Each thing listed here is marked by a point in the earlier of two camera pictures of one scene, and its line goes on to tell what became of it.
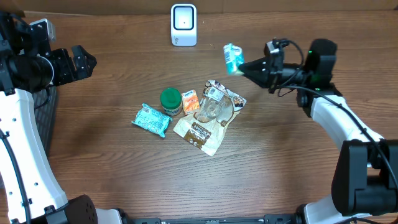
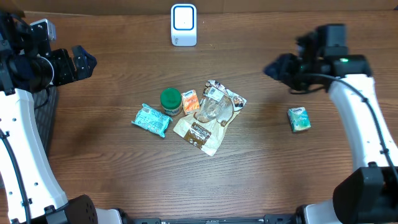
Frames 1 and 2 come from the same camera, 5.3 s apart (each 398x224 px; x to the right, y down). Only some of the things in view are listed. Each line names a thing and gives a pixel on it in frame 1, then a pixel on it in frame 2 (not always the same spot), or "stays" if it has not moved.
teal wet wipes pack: x=152 y=119 stays
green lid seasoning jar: x=171 y=101 stays
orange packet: x=191 y=102 stays
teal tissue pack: x=234 y=58 → x=298 y=119
